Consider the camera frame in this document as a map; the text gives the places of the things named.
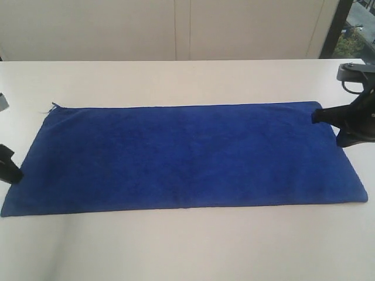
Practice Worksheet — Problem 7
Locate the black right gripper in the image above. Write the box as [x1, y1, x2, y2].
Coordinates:
[311, 90, 374, 147]

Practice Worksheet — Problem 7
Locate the blue towel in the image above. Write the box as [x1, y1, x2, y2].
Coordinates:
[1, 101, 368, 217]

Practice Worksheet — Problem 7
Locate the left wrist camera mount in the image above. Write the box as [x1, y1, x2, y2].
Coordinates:
[0, 93, 9, 111]

